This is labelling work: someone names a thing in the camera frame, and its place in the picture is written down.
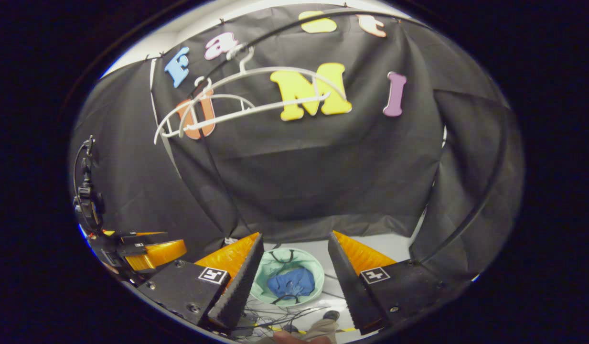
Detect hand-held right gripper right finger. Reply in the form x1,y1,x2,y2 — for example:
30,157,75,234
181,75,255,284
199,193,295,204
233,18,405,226
328,231,471,335

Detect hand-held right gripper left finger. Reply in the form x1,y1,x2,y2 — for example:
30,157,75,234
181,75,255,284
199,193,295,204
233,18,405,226
137,233,265,330

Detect green laundry hamper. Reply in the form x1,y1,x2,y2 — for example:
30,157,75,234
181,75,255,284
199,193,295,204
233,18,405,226
250,247,326,306

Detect blue shirt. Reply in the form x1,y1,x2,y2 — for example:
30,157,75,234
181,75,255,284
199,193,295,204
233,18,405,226
267,268,316,299

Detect white clothes hanger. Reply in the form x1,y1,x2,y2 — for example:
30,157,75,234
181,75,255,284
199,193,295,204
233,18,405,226
154,45,347,145
179,76,257,139

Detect person's leg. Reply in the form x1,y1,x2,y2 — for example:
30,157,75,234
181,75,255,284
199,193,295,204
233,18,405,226
294,318,340,344

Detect black backdrop cloth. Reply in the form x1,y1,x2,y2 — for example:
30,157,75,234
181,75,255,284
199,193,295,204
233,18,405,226
70,5,524,287

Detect black floor cables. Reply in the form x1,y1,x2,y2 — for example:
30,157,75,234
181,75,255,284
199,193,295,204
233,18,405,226
227,299,345,341

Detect black clothes rail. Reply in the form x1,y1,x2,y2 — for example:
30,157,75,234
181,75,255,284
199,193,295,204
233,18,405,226
189,7,512,266

